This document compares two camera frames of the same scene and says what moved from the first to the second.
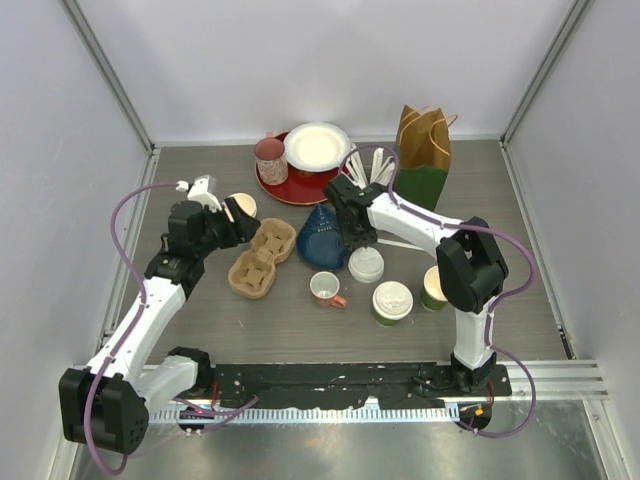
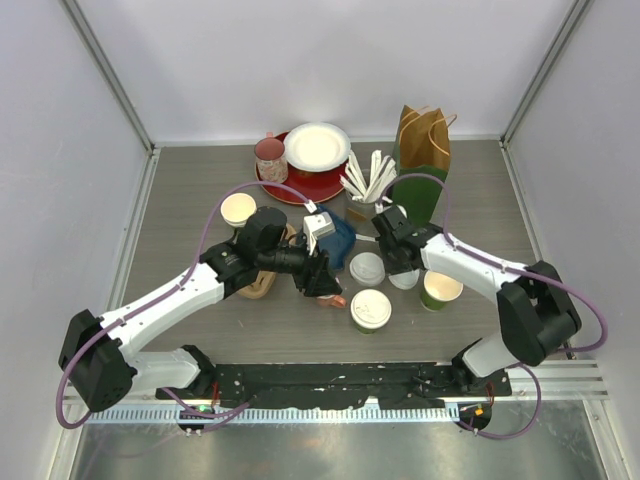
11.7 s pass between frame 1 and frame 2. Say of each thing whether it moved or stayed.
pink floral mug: stayed
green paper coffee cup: moved
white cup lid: moved
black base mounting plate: stayed
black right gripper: moved
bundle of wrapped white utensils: stayed
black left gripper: moved
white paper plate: stayed
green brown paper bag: stayed
